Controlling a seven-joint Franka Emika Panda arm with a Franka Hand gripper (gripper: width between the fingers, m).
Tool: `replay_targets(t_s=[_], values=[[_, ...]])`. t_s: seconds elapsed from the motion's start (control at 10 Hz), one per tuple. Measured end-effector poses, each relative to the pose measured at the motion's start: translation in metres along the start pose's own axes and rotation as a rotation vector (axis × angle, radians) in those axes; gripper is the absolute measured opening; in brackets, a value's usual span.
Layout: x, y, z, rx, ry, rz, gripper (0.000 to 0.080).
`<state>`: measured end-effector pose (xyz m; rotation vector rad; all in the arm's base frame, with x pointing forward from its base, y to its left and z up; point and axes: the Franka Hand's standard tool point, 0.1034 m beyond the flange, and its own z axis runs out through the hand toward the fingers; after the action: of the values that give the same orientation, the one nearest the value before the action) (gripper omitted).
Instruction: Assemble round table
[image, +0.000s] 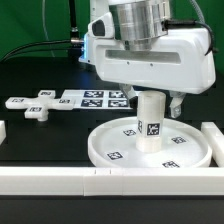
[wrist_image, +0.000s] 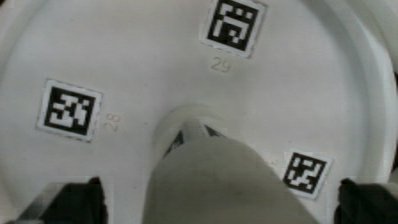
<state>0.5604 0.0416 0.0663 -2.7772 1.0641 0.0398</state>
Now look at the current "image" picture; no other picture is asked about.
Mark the white fence bar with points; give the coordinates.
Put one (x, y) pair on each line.
(215, 139)
(72, 181)

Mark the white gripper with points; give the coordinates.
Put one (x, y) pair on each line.
(181, 61)

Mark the black cable connector post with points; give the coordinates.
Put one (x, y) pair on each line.
(74, 32)

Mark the white left fence block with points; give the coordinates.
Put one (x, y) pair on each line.
(2, 131)

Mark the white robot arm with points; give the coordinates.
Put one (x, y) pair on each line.
(138, 43)

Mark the white marker plate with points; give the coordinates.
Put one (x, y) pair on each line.
(97, 99)

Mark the white round table top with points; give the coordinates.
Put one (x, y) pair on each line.
(113, 144)

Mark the white front fence bar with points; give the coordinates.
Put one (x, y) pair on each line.
(72, 181)

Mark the white right fence bar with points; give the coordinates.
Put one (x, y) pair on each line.
(215, 139)

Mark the white cross-shaped table base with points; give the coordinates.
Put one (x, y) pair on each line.
(37, 108)

